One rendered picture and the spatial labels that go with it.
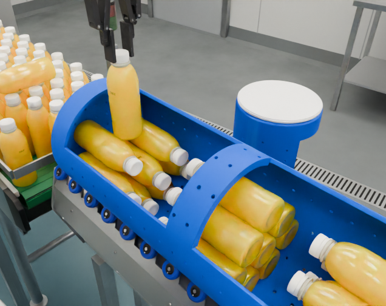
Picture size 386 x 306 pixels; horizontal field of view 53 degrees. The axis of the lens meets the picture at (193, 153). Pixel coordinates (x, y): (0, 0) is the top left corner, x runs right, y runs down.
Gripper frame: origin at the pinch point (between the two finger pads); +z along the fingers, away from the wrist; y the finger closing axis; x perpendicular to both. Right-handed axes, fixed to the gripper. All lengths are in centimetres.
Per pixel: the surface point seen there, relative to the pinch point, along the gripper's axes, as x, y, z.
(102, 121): 9.9, -0.5, 23.5
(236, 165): -34.1, -1.7, 11.8
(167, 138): -9.0, 4.7, 21.8
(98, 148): -0.5, -8.8, 22.4
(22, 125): 39, -10, 34
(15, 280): 36, -29, 89
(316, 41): 112, 321, 116
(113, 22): 53, 35, 17
